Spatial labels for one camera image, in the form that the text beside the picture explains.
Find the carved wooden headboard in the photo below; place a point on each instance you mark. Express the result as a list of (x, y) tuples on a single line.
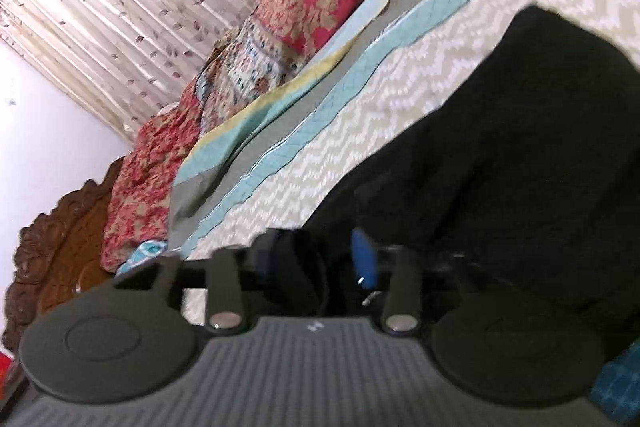
[(55, 257)]

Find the black pants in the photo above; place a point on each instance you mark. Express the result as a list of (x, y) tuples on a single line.
[(500, 157)]

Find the red floral quilt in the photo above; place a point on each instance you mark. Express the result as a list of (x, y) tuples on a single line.
[(150, 177)]

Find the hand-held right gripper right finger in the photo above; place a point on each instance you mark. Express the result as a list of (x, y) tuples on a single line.
[(364, 257)]

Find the printed bed sheet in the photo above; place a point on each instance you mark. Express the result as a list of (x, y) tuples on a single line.
[(350, 82)]

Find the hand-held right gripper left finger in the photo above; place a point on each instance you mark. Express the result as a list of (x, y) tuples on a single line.
[(225, 287)]

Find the teal patterned pillow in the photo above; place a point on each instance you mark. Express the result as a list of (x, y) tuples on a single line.
[(142, 254)]

